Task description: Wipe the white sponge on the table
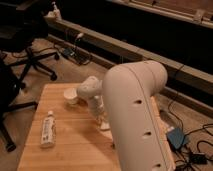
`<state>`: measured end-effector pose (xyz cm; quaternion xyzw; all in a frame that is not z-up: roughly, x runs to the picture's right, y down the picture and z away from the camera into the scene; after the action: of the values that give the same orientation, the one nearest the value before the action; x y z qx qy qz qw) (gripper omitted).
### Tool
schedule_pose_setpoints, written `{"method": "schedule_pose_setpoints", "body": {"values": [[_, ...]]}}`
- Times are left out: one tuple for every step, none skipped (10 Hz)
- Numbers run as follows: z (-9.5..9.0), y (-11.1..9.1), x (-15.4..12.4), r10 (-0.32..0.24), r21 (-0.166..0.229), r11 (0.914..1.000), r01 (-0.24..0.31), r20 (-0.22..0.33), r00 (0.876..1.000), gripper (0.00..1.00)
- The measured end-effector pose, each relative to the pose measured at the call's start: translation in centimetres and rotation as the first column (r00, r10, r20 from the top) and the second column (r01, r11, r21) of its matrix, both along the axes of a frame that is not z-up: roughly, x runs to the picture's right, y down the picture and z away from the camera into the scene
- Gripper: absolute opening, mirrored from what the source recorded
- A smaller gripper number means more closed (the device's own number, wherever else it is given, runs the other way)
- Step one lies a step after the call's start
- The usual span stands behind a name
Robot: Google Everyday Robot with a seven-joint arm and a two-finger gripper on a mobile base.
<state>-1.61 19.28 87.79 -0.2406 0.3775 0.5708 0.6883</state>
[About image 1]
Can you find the spray bottle on ledge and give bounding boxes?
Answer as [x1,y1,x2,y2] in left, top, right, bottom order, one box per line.
[47,1,62,20]

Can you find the white plastic bottle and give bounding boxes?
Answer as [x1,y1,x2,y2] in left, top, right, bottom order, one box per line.
[41,111,56,148]

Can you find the black floor cables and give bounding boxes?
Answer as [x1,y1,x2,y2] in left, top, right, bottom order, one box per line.
[159,96,213,171]

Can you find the black power strip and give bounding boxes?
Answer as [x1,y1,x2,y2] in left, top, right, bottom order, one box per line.
[61,48,86,65]

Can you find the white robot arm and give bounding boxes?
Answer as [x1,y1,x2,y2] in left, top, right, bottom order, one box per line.
[77,60,175,171]

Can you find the blue box on floor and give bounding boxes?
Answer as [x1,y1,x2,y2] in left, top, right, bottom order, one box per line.
[166,128,189,150]

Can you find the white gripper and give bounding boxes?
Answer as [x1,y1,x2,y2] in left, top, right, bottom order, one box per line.
[88,96,105,124]

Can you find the white sponge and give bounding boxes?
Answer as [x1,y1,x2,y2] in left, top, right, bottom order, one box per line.
[100,122,110,131]

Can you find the black office chair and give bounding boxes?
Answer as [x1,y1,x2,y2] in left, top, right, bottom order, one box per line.
[0,0,59,88]

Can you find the black chair at left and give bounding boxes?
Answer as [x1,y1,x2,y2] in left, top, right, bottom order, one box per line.
[0,59,38,152]

